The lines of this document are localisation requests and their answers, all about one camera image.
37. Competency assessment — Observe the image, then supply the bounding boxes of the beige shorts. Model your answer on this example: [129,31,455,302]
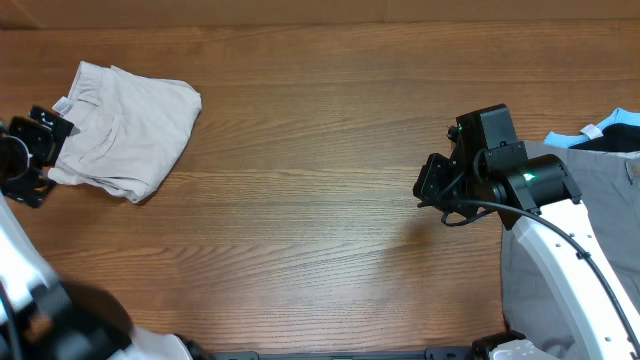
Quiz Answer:
[48,61,202,203]

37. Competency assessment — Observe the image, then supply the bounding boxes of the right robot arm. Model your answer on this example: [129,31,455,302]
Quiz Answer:
[413,104,639,359]

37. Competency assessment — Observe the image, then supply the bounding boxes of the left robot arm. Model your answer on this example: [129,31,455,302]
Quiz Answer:
[1,106,203,360]

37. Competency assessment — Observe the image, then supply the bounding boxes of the grey shorts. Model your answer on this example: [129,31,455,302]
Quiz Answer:
[501,142,639,359]

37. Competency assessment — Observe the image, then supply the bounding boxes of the blue and black garment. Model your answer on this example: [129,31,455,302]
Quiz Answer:
[544,108,639,153]

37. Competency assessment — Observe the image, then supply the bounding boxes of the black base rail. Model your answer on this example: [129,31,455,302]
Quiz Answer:
[207,346,475,360]

